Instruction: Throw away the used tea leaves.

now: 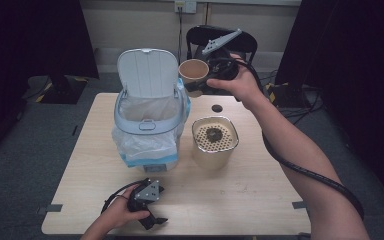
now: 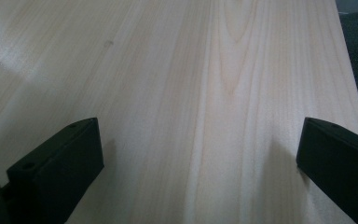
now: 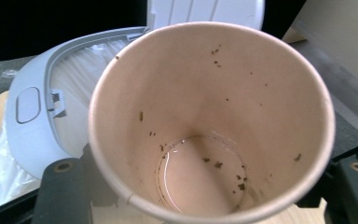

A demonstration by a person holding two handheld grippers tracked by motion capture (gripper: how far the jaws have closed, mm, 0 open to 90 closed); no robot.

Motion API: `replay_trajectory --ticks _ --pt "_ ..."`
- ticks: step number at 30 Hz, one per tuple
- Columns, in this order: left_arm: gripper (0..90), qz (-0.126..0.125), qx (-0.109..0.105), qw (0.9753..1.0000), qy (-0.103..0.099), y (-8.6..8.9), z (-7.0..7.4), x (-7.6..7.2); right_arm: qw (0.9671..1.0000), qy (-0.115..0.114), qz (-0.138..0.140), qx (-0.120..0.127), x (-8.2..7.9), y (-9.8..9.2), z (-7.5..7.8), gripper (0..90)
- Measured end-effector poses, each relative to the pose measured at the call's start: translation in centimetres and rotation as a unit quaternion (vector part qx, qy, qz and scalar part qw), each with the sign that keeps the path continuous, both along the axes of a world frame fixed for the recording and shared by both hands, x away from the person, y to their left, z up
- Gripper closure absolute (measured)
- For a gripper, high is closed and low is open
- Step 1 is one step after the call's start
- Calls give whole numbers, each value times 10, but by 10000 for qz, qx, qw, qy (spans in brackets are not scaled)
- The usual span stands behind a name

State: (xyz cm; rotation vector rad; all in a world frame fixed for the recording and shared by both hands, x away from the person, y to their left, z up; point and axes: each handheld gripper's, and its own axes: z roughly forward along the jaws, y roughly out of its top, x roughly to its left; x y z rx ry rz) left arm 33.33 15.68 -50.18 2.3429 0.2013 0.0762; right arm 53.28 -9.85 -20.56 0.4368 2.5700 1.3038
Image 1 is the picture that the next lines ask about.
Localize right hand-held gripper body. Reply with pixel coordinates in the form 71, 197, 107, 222
201, 28, 243, 82

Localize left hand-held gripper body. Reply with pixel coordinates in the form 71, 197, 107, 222
127, 177, 165, 214

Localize brown paper cup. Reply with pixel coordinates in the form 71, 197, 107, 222
177, 58, 211, 99

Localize dark wet tea leaves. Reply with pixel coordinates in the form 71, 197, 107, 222
205, 127, 225, 143

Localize grey trash can white lid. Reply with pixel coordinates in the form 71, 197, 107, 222
113, 47, 192, 174

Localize beige container with strainer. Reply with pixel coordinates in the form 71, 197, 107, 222
191, 115, 240, 171

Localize person's right hand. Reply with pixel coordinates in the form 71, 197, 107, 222
206, 54, 265, 112

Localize person's left hand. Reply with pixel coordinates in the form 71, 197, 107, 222
100, 184, 151, 233

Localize black folding chair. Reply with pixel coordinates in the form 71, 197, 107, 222
185, 24, 259, 96

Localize black stand base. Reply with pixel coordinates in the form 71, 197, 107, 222
265, 82, 312, 109
39, 74, 88, 105

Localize grey tape strip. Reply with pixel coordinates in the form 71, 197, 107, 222
36, 203, 64, 215
291, 200, 308, 211

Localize black curtain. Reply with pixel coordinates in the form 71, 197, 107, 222
0, 0, 100, 168
274, 0, 384, 214

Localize left hand-held gripper cable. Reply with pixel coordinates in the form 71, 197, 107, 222
100, 179, 148, 215

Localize hand-held gripper cable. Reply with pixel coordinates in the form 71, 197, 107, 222
100, 179, 148, 215
213, 57, 366, 221

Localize black power cable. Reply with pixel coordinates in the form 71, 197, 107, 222
177, 5, 185, 66

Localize white wall outlet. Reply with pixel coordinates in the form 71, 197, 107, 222
174, 0, 198, 15

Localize black floor cables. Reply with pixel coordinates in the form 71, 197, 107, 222
258, 69, 325, 127

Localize right hand-held gripper cable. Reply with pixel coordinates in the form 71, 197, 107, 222
213, 57, 366, 221

